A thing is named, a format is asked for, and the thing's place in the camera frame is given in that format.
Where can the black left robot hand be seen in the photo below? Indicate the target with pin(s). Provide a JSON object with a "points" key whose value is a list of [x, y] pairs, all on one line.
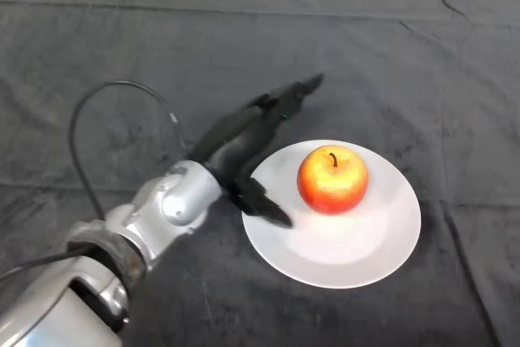
{"points": [[243, 140]]}

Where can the white round plate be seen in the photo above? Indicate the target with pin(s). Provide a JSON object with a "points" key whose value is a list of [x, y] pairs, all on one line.
{"points": [[345, 249]]}

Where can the red yellow apple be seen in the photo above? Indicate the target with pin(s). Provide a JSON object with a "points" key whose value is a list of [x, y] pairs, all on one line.
{"points": [[332, 180]]}

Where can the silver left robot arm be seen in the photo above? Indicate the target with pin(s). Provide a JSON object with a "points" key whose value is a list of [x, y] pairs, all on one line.
{"points": [[134, 233]]}

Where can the black cloth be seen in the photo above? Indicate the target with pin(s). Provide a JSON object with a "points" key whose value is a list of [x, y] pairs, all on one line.
{"points": [[365, 58]]}

